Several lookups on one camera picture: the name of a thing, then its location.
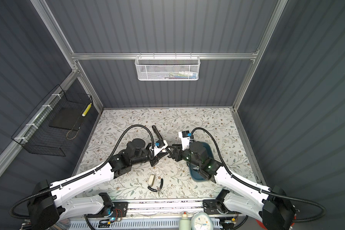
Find white glue bottle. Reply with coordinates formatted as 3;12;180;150
179;212;191;230

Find white desk clock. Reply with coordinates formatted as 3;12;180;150
191;212;214;230

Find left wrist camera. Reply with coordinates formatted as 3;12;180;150
153;139;168;155

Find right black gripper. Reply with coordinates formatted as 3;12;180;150
167;143;201;169

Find black pad in basket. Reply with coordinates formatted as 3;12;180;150
49;108;85;131

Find red pencil cup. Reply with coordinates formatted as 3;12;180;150
256;220;267;230

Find black wire basket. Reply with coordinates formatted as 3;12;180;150
11;86;93;157

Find teal plastic tray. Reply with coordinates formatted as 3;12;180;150
186;141;213;182

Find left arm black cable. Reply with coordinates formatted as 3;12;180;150
9;124;156;220

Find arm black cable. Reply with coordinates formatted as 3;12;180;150
9;124;156;220
191;127;327;223

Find white wire mesh basket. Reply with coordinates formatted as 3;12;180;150
135;57;201;81

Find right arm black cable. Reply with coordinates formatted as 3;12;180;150
191;127;327;223

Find yellow marker in basket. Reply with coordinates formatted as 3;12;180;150
81;103;93;117

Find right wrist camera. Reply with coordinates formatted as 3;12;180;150
178;130;191;150

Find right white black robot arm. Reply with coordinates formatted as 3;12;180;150
168;141;296;230

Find black stapler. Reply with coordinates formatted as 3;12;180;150
152;125;163;145

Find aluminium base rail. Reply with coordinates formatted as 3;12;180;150
50;197;277;222

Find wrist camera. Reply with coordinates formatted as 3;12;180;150
178;130;191;150
153;139;168;155

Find black handled pliers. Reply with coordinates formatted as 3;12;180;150
148;179;164;196

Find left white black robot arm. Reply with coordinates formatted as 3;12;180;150
27;139;171;230

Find beige staple remover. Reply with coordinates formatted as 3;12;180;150
148;174;155;186

